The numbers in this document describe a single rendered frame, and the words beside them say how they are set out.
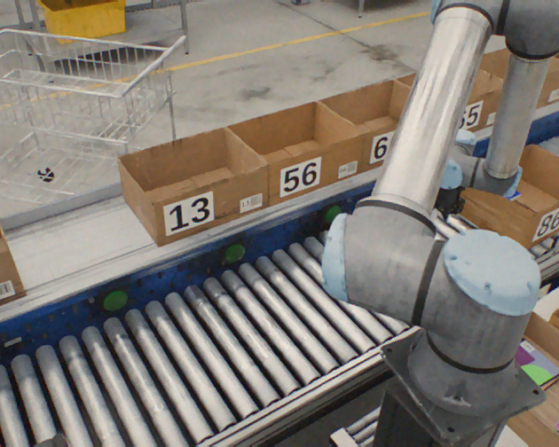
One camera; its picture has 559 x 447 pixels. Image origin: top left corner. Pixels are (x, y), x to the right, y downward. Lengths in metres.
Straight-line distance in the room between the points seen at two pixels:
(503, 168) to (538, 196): 0.79
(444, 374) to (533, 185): 1.53
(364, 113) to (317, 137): 0.26
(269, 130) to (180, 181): 0.38
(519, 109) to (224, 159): 1.05
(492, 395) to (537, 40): 0.69
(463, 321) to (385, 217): 0.20
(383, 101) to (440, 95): 1.33
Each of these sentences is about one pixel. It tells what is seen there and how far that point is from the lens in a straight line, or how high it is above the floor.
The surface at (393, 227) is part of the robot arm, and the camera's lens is 0.93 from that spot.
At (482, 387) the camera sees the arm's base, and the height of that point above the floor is 1.22.
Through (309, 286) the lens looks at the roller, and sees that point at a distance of 1.77.
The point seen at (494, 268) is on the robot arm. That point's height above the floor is 1.43.
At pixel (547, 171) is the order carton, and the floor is 0.84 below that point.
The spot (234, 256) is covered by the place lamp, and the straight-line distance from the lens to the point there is 1.78.
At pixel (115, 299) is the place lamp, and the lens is 1.67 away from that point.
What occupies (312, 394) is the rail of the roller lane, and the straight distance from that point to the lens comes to 1.52.
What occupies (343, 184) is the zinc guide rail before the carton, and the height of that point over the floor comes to 0.89.
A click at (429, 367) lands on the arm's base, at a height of 1.21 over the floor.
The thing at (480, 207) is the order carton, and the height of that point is 0.83.
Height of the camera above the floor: 1.99
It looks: 38 degrees down
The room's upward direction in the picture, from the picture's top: 1 degrees clockwise
